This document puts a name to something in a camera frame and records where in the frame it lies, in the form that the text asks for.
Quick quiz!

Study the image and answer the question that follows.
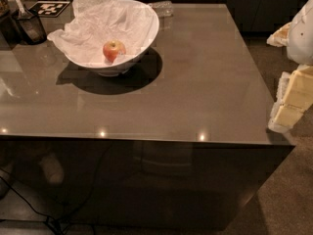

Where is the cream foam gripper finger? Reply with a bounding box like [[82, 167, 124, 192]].
[[268, 65, 313, 133]]

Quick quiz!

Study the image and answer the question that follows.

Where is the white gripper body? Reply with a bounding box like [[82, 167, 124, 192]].
[[287, 0, 313, 65]]

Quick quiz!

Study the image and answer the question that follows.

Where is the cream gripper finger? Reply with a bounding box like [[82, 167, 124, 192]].
[[266, 23, 291, 47]]

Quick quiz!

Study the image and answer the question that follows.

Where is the red yellow apple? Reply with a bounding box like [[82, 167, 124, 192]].
[[103, 40, 126, 63]]

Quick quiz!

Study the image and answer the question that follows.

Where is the white bowl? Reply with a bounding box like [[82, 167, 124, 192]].
[[55, 0, 159, 76]]

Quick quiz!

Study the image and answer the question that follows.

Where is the clear plastic tray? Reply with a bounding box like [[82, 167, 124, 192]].
[[149, 0, 174, 18]]

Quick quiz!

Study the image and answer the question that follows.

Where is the white crumpled paper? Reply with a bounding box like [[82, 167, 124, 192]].
[[48, 0, 158, 68]]

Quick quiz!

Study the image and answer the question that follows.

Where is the black fiducial marker card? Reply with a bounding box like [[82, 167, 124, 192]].
[[30, 1, 69, 18]]

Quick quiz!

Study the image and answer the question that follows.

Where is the dark glass cup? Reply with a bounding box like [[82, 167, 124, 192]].
[[12, 10, 47, 45]]

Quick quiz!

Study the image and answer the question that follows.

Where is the black floor cable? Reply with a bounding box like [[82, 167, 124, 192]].
[[0, 147, 109, 235]]

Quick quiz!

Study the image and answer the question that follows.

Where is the white handled utensil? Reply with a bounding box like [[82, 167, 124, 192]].
[[15, 0, 33, 20]]

